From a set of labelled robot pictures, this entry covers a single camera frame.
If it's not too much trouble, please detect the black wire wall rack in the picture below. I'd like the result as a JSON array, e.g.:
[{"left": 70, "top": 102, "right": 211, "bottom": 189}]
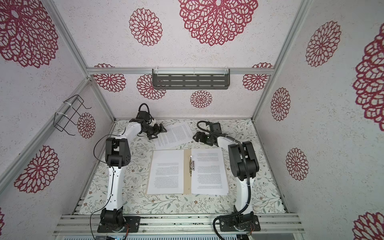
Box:
[{"left": 53, "top": 95, "right": 91, "bottom": 136}]

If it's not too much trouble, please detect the grey slotted wall shelf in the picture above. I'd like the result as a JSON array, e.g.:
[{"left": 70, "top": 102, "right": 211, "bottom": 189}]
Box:
[{"left": 152, "top": 69, "right": 231, "bottom": 90}]

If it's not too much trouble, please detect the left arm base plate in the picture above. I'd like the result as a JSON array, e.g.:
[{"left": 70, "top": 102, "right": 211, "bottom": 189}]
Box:
[{"left": 97, "top": 209, "right": 141, "bottom": 233}]

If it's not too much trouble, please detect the metal folder clip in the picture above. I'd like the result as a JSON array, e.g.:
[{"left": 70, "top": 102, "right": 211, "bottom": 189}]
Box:
[{"left": 189, "top": 155, "right": 195, "bottom": 176}]

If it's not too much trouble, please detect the black corrugated right cable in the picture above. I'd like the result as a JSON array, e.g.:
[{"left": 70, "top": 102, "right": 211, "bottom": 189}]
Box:
[{"left": 196, "top": 120, "right": 253, "bottom": 240}]

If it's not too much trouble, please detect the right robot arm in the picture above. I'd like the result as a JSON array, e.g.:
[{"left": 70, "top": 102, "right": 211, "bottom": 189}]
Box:
[{"left": 193, "top": 132, "right": 260, "bottom": 215}]

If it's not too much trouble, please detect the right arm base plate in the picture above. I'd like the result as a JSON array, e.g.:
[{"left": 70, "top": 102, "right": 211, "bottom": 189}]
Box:
[{"left": 220, "top": 212, "right": 261, "bottom": 232}]

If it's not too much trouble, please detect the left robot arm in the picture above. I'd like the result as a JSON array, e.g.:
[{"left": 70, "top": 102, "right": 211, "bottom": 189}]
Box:
[{"left": 101, "top": 119, "right": 167, "bottom": 226}]

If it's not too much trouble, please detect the aluminium front rail frame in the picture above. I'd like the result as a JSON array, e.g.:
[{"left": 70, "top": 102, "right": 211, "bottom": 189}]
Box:
[{"left": 53, "top": 214, "right": 305, "bottom": 237}]

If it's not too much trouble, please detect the white printed paper sheet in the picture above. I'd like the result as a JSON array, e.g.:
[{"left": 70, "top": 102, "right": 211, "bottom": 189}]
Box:
[{"left": 147, "top": 150, "right": 184, "bottom": 195}]

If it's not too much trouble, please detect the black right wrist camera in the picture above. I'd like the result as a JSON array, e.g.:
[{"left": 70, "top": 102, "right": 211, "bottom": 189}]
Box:
[{"left": 209, "top": 122, "right": 222, "bottom": 135}]

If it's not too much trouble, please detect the beige paper folder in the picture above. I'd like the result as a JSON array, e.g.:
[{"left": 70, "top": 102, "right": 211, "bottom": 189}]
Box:
[{"left": 145, "top": 148, "right": 229, "bottom": 196}]

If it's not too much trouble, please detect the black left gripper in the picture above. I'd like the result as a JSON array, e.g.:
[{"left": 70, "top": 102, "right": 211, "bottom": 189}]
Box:
[{"left": 143, "top": 122, "right": 168, "bottom": 140}]

